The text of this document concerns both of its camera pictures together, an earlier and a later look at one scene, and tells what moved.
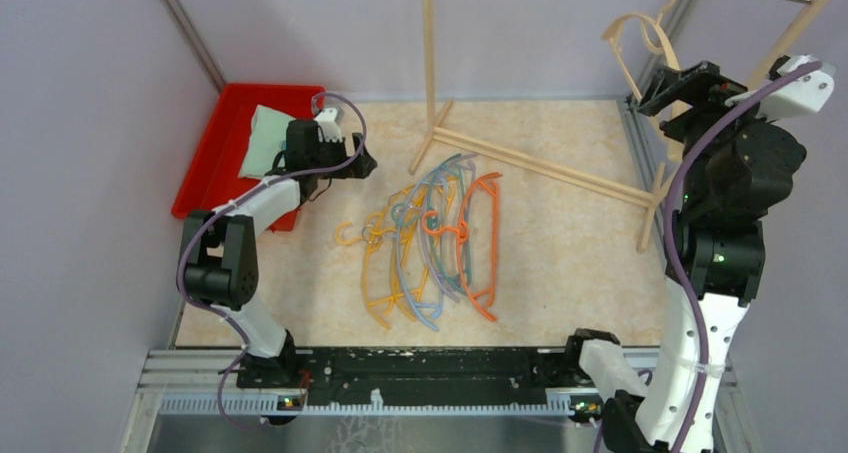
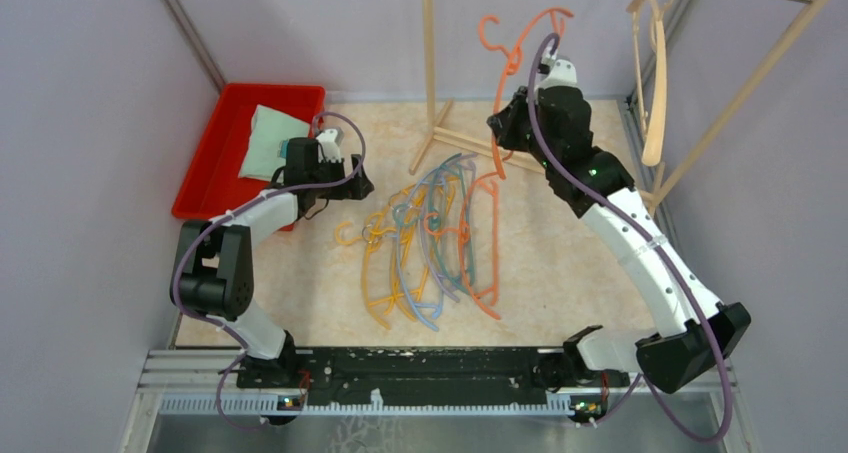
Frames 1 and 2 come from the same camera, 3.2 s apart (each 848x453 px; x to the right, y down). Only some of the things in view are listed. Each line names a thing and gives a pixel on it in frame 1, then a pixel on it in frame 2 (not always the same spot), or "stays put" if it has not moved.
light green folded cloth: [268, 139] stays put
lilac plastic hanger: [448, 166] stays put
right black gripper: [699, 84] -> [517, 106]
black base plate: [410, 375] stays put
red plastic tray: [213, 179] stays put
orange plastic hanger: [484, 299] -> [512, 65]
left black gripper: [360, 168] -> [355, 188]
